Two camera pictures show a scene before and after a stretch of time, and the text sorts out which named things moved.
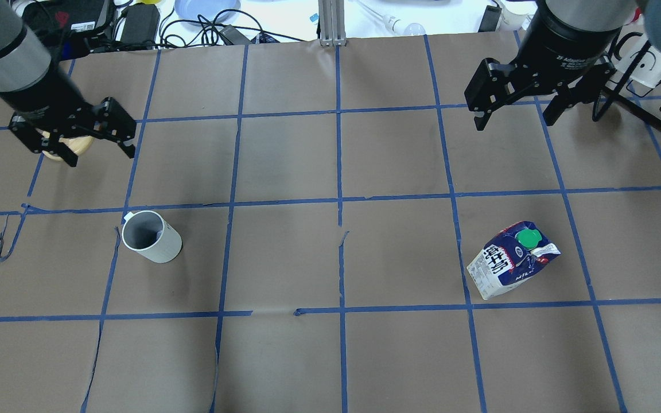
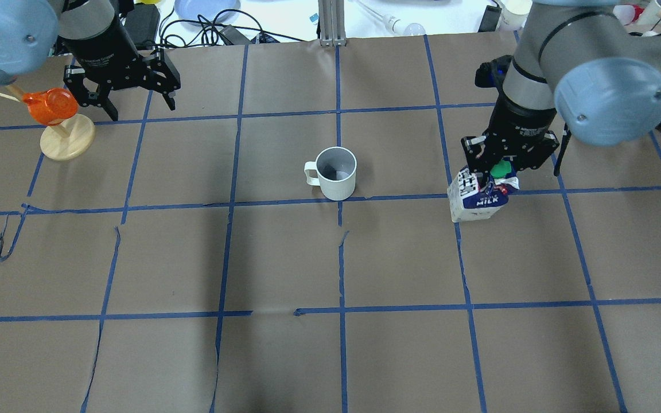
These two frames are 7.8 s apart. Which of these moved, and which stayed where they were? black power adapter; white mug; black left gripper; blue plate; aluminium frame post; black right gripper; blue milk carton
Moved: black left gripper; white mug; blue milk carton; black right gripper
Stayed: blue plate; black power adapter; aluminium frame post
